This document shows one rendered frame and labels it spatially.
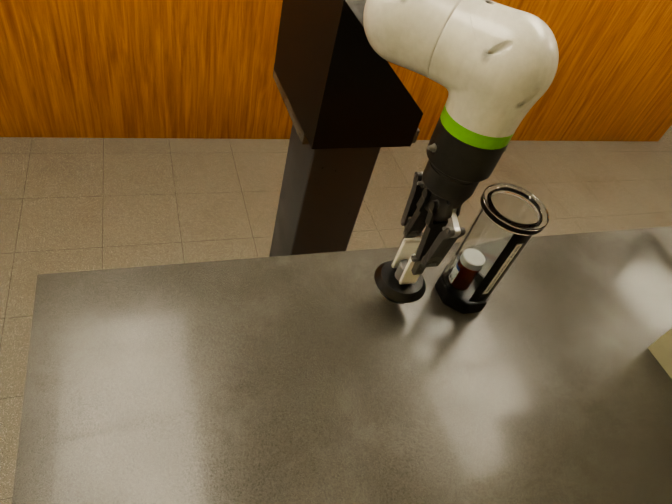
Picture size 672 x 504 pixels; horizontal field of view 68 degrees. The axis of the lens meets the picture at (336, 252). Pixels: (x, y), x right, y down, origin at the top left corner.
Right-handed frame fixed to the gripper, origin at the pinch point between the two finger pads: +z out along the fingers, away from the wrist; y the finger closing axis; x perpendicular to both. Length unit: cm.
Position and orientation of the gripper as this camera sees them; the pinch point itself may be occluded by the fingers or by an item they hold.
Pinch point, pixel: (409, 261)
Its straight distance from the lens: 82.4
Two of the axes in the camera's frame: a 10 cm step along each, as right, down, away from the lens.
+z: -2.1, 6.6, 7.2
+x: -9.4, 0.7, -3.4
